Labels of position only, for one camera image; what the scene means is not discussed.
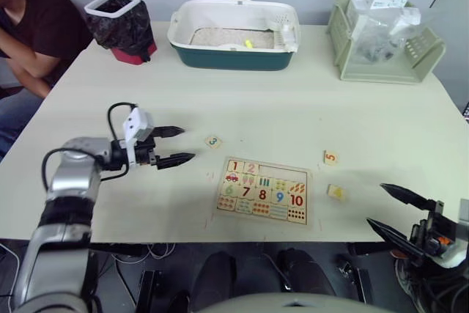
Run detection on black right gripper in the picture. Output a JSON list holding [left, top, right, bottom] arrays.
[[366, 183, 459, 268]]

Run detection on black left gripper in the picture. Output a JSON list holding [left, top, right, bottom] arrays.
[[128, 125, 197, 172]]

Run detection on wooden tile number 4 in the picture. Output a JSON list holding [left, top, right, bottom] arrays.
[[327, 183, 347, 203]]

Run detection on wooden tile number 6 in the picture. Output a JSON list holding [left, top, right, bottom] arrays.
[[220, 183, 240, 199]]

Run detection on wooden tile number 7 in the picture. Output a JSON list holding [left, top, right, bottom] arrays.
[[237, 184, 256, 202]]

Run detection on wooden number puzzle board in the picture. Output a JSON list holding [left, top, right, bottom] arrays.
[[213, 156, 313, 227]]

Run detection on wooden tile number 8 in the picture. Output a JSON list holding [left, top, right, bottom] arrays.
[[254, 186, 273, 204]]

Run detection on wooden tile number 10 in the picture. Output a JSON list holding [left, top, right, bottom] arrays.
[[288, 192, 307, 209]]

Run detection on wooden tile number 9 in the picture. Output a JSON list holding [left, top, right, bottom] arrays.
[[271, 189, 290, 206]]

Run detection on grey sneaker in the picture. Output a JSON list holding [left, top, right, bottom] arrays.
[[393, 250, 424, 309]]

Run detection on red bin with white rim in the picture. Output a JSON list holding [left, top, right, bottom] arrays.
[[84, 0, 158, 67]]

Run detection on white and teal litter box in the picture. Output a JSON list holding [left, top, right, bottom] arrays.
[[166, 0, 303, 72]]

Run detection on black bin bag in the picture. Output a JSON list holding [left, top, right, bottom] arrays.
[[85, 0, 153, 59]]

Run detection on grey robot torso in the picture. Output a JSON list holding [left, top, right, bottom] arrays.
[[197, 292, 401, 313]]

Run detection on pale green plastic rack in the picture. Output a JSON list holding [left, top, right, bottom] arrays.
[[326, 0, 448, 85]]

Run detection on white litter scoop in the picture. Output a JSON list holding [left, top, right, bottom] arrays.
[[272, 12, 298, 53]]

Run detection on clear plastic bag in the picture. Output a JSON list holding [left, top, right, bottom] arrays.
[[347, 0, 428, 65]]

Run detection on person in dark shirt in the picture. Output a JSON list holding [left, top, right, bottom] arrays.
[[0, 0, 93, 162]]

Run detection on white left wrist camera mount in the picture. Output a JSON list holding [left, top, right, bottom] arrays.
[[122, 106, 155, 168]]

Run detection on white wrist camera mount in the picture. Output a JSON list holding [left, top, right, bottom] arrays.
[[435, 198, 469, 269], [122, 106, 155, 168]]

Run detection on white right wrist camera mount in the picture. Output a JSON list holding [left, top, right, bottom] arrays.
[[435, 198, 469, 269]]

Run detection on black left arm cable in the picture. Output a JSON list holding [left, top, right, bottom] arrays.
[[41, 102, 139, 191]]

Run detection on white cable under table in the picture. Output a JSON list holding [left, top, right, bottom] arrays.
[[145, 242, 177, 259]]

